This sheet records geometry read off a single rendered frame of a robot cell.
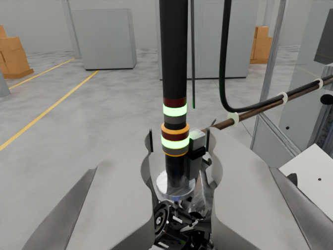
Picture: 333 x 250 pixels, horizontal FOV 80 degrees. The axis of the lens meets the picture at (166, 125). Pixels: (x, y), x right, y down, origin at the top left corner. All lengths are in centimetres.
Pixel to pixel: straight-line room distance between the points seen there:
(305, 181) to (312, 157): 8
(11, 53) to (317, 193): 844
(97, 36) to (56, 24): 640
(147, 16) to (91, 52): 544
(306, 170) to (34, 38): 1458
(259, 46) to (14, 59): 844
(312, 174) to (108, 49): 742
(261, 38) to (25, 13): 1217
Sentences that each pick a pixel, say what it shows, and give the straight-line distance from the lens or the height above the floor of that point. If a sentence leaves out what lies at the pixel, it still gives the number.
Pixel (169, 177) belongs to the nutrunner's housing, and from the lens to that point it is 35.
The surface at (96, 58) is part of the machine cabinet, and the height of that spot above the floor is 43.
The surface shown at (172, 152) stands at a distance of 31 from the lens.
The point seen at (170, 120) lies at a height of 160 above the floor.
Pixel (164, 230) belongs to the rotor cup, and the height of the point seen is 125.
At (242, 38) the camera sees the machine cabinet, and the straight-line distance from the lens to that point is 619.
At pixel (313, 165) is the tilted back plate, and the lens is 74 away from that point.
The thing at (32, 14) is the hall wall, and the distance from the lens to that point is 1455.
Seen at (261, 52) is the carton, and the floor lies 38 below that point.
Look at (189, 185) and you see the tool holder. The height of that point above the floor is 147.
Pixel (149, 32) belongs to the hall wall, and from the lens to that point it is 1257.
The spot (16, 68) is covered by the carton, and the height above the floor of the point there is 31.
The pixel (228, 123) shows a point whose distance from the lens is 39.
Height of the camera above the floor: 173
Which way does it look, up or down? 29 degrees down
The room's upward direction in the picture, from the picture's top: 2 degrees counter-clockwise
